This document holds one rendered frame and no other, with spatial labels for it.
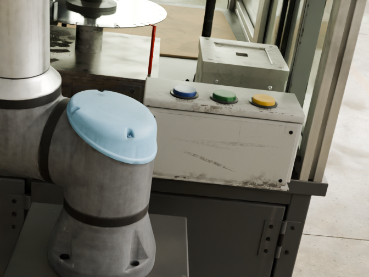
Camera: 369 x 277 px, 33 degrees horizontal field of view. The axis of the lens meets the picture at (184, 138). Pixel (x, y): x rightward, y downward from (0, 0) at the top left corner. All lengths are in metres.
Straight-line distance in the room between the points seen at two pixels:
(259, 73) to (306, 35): 0.14
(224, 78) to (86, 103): 0.54
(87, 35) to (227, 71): 0.32
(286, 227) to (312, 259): 1.09
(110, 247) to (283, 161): 0.41
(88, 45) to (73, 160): 0.64
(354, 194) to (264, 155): 1.79
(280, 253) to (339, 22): 0.48
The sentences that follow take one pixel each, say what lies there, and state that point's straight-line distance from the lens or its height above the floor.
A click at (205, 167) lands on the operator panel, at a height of 0.78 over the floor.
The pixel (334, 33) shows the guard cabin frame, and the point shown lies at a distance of 1.11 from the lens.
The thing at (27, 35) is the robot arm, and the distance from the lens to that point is 0.79.
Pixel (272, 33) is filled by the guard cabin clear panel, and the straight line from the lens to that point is 1.75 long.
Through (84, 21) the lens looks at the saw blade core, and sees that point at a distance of 1.28.
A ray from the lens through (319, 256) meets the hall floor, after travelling 2.39.
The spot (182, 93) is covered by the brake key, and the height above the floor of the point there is 0.91.
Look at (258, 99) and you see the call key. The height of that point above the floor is 0.91.
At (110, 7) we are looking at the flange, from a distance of 1.37.
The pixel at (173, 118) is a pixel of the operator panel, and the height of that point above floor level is 0.87.
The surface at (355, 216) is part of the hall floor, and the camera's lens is 2.71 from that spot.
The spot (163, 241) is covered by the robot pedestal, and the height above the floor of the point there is 0.75.
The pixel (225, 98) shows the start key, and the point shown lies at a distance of 1.08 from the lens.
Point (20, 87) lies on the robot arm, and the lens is 0.81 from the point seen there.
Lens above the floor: 1.29
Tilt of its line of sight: 25 degrees down
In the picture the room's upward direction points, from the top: 8 degrees clockwise
